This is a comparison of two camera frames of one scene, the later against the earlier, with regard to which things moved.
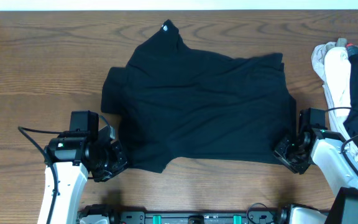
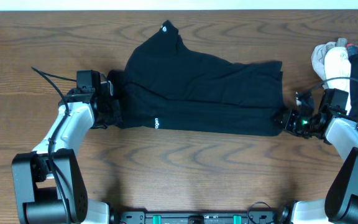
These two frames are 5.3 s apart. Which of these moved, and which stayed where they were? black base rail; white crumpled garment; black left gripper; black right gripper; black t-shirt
Moved: black t-shirt; black right gripper; black left gripper
Stayed: white crumpled garment; black base rail
